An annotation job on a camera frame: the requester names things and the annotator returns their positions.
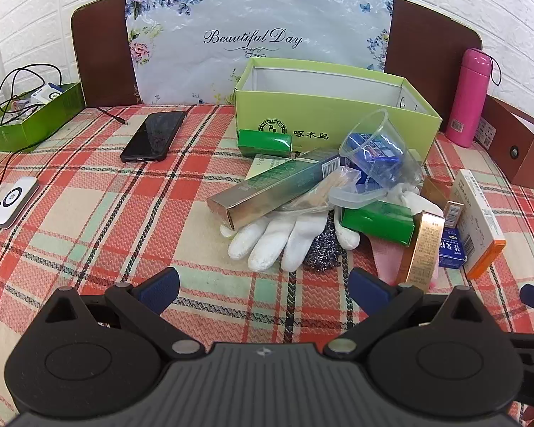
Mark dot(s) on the small bronze box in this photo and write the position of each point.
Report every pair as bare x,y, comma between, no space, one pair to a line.
453,214

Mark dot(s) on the blue printed packet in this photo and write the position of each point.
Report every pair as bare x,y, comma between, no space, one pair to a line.
376,155

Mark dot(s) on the floral bagged pillow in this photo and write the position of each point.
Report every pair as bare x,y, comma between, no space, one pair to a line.
258,18

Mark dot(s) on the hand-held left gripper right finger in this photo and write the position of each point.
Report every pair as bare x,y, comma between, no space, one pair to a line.
367,287

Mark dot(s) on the brown cardboard box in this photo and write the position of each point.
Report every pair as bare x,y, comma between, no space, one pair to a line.
516,142

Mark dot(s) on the clear plastic cup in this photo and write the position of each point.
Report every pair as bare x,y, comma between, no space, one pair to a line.
410,167

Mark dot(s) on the long green silver box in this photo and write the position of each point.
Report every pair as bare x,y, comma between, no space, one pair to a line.
271,187

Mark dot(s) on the green box lid tray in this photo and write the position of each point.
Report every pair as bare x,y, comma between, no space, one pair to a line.
40,129

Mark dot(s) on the brown wooden headboard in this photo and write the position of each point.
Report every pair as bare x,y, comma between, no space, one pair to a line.
102,53

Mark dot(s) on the bright green box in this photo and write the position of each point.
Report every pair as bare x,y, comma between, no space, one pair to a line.
378,222

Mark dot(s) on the gold box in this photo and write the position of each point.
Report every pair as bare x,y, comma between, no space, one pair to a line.
420,249

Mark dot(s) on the bag of toothpicks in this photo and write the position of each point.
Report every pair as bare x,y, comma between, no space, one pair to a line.
329,189

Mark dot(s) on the black smartphone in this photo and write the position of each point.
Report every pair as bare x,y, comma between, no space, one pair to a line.
153,135

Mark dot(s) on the white power bank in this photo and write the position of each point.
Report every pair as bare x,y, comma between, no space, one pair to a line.
13,202

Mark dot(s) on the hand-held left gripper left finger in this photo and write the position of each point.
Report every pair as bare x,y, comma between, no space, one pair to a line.
162,287

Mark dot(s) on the dark green small box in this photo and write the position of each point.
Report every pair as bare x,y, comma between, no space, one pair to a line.
265,142

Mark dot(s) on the steel wool scrubber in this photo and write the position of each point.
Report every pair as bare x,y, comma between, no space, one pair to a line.
322,244

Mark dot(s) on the light green cardboard box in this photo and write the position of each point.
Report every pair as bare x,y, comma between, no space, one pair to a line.
338,120

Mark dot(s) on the white glove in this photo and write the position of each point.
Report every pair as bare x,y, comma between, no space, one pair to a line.
402,195
267,240

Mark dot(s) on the plaid blanket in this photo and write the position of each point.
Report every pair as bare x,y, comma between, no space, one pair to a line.
93,231

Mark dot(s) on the pink thermos bottle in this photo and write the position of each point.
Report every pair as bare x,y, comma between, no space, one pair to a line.
467,98

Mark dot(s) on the white orange box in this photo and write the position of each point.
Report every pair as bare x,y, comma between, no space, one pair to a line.
478,218

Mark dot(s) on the white blue small box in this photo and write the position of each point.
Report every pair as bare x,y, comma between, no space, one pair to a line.
49,93

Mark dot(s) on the brown orange box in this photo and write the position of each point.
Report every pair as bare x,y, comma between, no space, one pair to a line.
431,195

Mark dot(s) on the pink cloth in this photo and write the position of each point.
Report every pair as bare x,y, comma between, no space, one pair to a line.
387,258

